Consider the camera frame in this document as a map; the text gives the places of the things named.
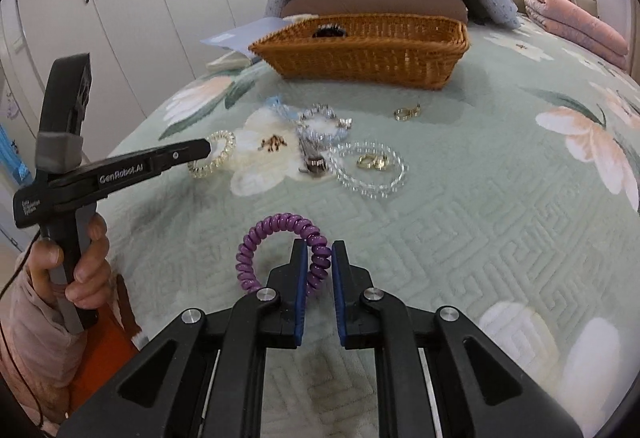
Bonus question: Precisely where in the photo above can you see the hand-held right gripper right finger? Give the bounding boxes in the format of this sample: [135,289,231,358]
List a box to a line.
[331,240,586,438]

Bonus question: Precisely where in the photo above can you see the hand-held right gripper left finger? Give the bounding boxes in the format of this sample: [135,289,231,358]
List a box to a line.
[57,239,309,438]

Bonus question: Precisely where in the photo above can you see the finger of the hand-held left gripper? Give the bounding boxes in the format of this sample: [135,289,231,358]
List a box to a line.
[146,139,212,175]

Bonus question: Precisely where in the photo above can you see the purple spiral hair tie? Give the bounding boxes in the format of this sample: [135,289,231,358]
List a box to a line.
[236,213,332,295]

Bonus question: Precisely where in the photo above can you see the person's left forearm pink sleeve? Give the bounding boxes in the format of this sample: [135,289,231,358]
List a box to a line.
[0,250,90,438]

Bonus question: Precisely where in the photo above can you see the person's left hand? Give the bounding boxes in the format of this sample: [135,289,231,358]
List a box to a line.
[25,213,112,306]

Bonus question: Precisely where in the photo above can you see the blue packet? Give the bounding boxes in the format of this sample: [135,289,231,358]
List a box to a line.
[0,122,27,179]

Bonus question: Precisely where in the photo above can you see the dark metal hair clip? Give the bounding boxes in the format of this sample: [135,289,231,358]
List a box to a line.
[298,138,332,179]

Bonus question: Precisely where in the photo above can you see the gold earrings with pearl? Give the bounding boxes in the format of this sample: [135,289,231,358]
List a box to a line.
[355,153,390,171]

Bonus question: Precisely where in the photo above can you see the light blue booklet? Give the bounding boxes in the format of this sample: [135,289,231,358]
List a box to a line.
[200,16,301,56]

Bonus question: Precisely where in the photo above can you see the white wardrobe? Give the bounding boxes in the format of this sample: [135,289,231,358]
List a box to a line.
[0,0,392,153]

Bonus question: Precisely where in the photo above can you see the green floral bedspread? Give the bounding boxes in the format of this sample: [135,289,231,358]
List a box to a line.
[106,12,640,438]

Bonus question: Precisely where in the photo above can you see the brown wicker basket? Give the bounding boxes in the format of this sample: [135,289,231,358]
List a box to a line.
[248,14,472,91]

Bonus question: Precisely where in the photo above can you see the orange garment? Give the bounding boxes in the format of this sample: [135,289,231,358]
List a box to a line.
[64,274,147,421]

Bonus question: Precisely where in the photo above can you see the pink folded quilt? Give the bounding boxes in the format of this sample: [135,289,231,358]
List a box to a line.
[523,0,630,71]

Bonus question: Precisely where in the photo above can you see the clear yellowish spiral hair tie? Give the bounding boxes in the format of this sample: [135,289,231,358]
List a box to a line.
[188,130,236,180]

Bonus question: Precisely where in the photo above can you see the light blue fabric hair tie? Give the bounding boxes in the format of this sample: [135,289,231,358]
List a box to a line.
[265,96,297,121]

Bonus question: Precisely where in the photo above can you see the clear bead bracelet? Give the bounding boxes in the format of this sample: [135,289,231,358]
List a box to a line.
[327,141,409,200]

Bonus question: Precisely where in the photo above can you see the silver crystal bracelet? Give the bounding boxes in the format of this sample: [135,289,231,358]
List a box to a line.
[296,104,354,149]

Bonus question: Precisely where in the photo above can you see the black hair tie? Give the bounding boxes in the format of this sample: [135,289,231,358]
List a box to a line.
[312,23,349,40]

